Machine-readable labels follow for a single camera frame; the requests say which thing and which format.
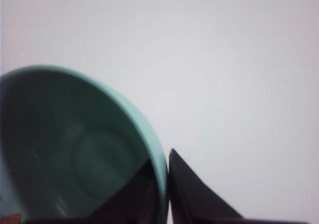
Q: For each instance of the mint green ribbed bowl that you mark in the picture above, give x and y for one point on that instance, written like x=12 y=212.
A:
x=68 y=144

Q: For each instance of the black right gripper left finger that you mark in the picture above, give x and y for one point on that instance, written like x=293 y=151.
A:
x=135 y=203

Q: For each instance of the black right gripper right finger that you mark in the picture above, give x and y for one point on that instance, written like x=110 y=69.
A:
x=192 y=201

